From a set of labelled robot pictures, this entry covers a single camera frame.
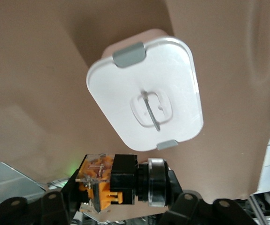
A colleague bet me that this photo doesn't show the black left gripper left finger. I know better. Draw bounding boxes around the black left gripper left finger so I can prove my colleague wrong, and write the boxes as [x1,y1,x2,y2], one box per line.
[0,168,84,225]

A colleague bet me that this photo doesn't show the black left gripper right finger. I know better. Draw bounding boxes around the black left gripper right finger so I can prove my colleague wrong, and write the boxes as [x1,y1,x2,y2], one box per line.
[162,170,255,225]

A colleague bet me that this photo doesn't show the orange push button switch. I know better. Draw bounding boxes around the orange push button switch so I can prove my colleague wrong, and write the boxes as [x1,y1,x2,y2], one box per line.
[75,153,173,215]

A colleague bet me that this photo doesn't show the white lidded storage box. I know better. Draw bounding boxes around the white lidded storage box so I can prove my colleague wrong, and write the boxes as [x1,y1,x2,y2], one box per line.
[85,28,205,152]

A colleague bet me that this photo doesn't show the brown table mat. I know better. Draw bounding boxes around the brown table mat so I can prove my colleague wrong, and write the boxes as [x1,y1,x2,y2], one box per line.
[0,0,270,221]

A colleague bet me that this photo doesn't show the grey metal frame panel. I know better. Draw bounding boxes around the grey metal frame panel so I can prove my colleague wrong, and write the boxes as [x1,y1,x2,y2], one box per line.
[0,152,46,207]

